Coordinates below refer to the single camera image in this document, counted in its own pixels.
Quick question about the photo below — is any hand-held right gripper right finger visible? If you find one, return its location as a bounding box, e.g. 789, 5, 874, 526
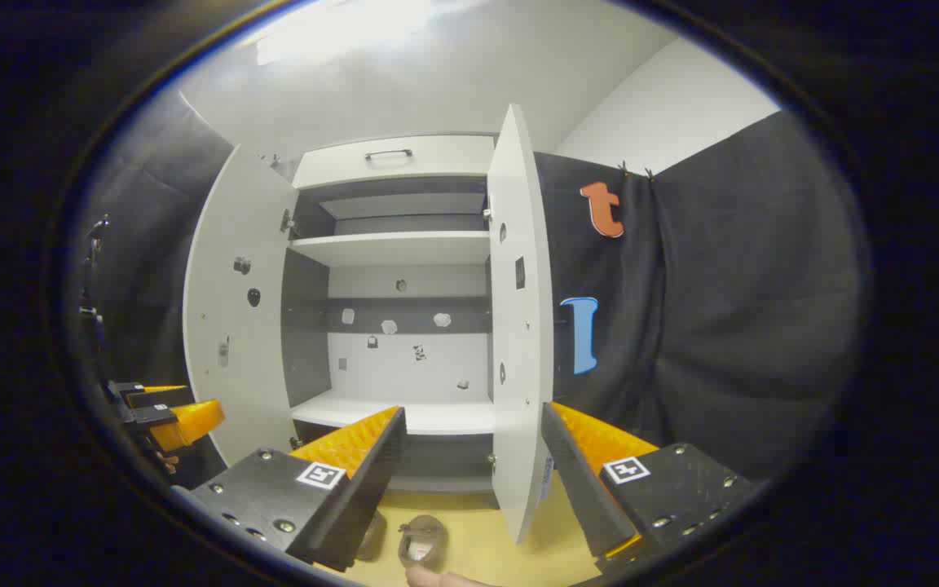
540, 401, 756, 576

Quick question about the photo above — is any white cabinet drawer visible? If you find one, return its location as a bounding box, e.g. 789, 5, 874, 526
292, 135, 496, 190

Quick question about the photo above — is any dark metal stand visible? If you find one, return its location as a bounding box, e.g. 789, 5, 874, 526
78, 214, 112, 343

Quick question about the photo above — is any white shoe cabinet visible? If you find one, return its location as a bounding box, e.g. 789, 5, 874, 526
280, 133, 496, 494

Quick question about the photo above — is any white cabinet door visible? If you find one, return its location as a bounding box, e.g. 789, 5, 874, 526
183, 144, 299, 467
486, 104, 556, 545

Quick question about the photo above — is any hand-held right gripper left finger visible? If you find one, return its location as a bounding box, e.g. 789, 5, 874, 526
191, 405, 407, 573

